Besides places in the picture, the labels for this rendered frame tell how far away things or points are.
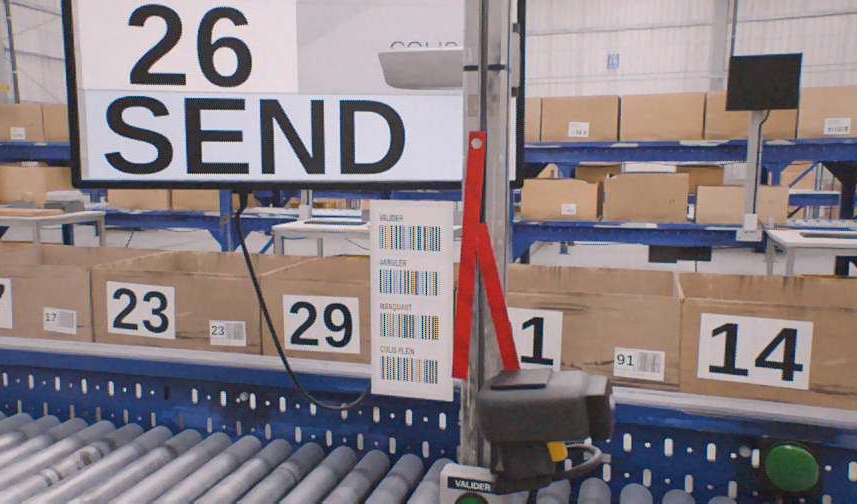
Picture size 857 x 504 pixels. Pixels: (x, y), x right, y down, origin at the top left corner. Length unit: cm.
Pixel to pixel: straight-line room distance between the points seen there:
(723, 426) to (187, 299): 103
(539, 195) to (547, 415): 500
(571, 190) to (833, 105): 181
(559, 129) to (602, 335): 459
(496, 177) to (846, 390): 82
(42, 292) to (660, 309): 127
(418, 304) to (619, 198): 489
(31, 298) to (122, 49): 104
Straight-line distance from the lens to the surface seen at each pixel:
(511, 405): 66
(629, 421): 129
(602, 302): 130
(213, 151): 83
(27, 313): 184
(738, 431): 130
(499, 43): 70
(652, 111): 581
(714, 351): 132
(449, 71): 80
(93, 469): 146
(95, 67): 87
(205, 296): 156
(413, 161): 81
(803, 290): 161
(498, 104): 69
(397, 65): 81
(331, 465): 135
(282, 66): 82
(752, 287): 160
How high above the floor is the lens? 129
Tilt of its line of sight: 8 degrees down
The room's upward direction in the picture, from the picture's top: straight up
